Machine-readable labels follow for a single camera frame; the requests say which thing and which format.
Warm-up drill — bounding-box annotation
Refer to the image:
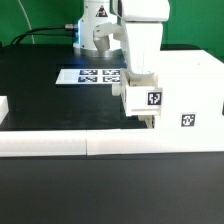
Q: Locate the white front wall bar right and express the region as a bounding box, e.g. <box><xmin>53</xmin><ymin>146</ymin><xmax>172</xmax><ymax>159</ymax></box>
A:
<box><xmin>86</xmin><ymin>129</ymin><xmax>224</xmax><ymax>155</ymax></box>

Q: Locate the white drawer tray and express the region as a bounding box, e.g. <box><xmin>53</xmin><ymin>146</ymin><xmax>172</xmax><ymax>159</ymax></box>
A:
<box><xmin>112</xmin><ymin>68</ymin><xmax>163</xmax><ymax>116</ymax></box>
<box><xmin>138</xmin><ymin>115</ymin><xmax>155</xmax><ymax>129</ymax></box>

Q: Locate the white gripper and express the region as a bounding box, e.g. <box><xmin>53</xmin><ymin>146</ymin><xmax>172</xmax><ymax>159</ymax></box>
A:
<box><xmin>117</xmin><ymin>14</ymin><xmax>165</xmax><ymax>76</ymax></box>

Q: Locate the white side wall bar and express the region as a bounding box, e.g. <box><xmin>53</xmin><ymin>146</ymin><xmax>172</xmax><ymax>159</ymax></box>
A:
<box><xmin>0</xmin><ymin>96</ymin><xmax>9</xmax><ymax>124</ymax></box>

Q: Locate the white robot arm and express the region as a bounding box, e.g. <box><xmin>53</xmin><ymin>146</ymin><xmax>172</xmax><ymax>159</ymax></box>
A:
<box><xmin>73</xmin><ymin>0</ymin><xmax>170</xmax><ymax>76</ymax></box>

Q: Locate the white marker tag sheet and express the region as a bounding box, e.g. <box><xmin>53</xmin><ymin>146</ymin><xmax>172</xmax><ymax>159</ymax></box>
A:
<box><xmin>56</xmin><ymin>69</ymin><xmax>120</xmax><ymax>85</ymax></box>

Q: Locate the white front wall bar left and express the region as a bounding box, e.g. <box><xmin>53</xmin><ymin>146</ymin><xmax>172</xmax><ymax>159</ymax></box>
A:
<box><xmin>0</xmin><ymin>131</ymin><xmax>87</xmax><ymax>157</ymax></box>

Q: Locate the white drawer cabinet box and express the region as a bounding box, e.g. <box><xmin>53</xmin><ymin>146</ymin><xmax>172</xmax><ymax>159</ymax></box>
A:
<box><xmin>146</xmin><ymin>50</ymin><xmax>224</xmax><ymax>132</ymax></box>

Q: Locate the white thin cable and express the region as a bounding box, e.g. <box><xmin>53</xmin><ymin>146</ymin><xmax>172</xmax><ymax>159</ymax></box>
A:
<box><xmin>17</xmin><ymin>0</ymin><xmax>36</xmax><ymax>45</ymax></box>

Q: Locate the white front drawer tray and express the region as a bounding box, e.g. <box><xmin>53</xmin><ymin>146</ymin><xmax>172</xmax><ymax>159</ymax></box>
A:
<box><xmin>138</xmin><ymin>115</ymin><xmax>155</xmax><ymax>129</ymax></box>

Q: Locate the black cable bundle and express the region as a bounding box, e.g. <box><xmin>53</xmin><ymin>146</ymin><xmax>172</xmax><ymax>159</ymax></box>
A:
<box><xmin>10</xmin><ymin>23</ymin><xmax>80</xmax><ymax>46</ymax></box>

